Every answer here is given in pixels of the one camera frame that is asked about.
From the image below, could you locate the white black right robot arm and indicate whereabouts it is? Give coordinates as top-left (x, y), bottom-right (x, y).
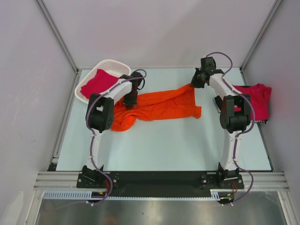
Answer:
top-left (190, 53), bottom-right (255, 189)

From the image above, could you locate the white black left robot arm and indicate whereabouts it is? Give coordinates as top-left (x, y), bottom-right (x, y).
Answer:
top-left (82, 69), bottom-right (147, 188)

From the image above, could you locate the white slotted cable duct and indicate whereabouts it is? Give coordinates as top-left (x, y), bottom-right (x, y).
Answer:
top-left (43, 190), bottom-right (220, 201)

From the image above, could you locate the magenta folded t shirt stack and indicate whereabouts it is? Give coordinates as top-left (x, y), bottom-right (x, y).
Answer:
top-left (234, 83), bottom-right (272, 124)

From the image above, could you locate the magenta t shirt in basket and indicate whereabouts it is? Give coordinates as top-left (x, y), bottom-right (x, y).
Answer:
top-left (80, 69), bottom-right (119, 99)

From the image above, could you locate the white perforated plastic basket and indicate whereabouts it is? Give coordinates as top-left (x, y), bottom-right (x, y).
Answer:
top-left (74, 59), bottom-right (131, 104)

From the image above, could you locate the orange t shirt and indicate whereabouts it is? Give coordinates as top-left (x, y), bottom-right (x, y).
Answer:
top-left (111, 84), bottom-right (202, 132)

